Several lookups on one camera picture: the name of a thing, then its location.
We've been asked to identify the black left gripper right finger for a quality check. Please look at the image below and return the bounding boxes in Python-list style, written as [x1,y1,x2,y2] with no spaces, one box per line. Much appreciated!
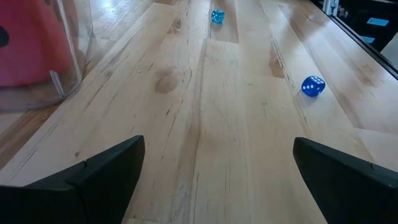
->
[292,137,398,224]

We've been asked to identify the black aluminium table frame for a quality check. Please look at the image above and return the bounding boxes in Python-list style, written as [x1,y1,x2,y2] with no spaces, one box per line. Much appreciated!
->
[310,0,398,80]

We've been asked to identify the large red foam die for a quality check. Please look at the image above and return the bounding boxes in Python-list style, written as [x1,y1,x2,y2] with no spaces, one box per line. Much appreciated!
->
[0,0,75,88]

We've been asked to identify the small teal translucent die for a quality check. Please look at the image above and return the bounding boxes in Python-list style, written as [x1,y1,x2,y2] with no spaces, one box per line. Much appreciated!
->
[211,9,225,24]

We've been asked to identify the silver aluminium frame post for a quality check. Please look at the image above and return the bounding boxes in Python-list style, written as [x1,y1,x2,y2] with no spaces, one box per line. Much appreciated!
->
[322,0,340,16]

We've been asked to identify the black cabinet with blue labels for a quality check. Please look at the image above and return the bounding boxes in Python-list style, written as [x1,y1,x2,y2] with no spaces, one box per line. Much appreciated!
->
[338,0,398,54]

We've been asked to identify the clear plastic bin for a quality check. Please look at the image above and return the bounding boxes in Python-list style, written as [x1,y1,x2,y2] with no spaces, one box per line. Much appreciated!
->
[0,0,94,111]

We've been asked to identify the small blue translucent die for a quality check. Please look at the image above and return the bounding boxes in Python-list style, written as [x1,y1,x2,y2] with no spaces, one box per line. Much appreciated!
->
[301,75,326,98]

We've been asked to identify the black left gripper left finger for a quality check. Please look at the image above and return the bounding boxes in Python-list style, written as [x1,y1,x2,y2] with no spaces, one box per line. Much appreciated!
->
[0,134,146,224]

